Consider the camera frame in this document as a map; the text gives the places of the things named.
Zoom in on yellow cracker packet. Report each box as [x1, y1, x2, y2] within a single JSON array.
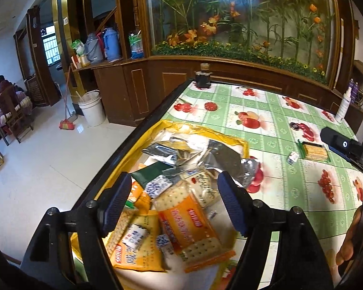
[[104, 210, 167, 272]]

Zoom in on grey thermos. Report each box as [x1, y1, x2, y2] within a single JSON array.
[[84, 33, 104, 65]]

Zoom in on purple bottle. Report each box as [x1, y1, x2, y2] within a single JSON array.
[[349, 79, 360, 103]]

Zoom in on orange cracker packet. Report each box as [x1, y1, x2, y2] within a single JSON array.
[[153, 180, 236, 274]]

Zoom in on person's right hand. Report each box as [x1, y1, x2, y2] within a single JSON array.
[[335, 207, 363, 267]]

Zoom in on fruit print tablecloth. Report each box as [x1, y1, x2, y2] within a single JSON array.
[[160, 80, 363, 290]]

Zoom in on small orange snack packet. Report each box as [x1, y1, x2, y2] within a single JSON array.
[[127, 181, 152, 215]]

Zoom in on wooden chair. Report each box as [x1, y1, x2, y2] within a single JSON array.
[[0, 85, 34, 144]]

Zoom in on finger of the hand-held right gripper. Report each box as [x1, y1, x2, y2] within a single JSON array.
[[320, 127, 362, 162]]

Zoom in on barred window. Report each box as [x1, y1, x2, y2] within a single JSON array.
[[42, 26, 61, 65]]

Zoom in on flower display case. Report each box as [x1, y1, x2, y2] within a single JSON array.
[[147, 0, 341, 80]]

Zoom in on yellow snack tray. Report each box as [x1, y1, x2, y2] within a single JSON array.
[[69, 121, 250, 290]]

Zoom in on white spray bottle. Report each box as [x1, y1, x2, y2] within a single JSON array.
[[335, 87, 353, 124]]

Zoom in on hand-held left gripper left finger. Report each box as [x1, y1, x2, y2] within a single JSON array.
[[20, 172, 133, 290]]

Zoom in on black jar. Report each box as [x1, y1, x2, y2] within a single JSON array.
[[194, 63, 213, 89]]

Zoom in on white bucket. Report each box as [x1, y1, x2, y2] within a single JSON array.
[[78, 90, 106, 127]]

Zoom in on wicker basket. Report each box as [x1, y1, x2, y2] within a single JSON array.
[[24, 74, 44, 103]]

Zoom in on silver foil packet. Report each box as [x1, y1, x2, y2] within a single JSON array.
[[142, 141, 179, 167], [206, 140, 261, 188]]

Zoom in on red broom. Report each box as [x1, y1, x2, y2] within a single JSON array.
[[59, 65, 77, 131]]

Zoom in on blue thermos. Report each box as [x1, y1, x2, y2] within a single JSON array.
[[103, 27, 122, 62]]

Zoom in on white dark-print candy packet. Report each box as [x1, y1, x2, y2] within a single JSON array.
[[145, 175, 174, 198]]

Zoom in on green white bag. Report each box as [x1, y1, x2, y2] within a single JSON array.
[[72, 40, 85, 57]]

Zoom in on red thermos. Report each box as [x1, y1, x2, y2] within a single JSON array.
[[96, 32, 106, 58]]

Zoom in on wooden cabinet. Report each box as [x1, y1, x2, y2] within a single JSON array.
[[53, 0, 363, 127]]

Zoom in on white leaf-print snack packet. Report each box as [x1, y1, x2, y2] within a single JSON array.
[[186, 171, 221, 207]]

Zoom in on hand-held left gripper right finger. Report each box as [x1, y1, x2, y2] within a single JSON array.
[[217, 172, 335, 290]]

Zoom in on green cracker packet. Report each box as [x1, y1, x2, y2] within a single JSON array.
[[297, 140, 330, 162], [130, 161, 170, 188]]

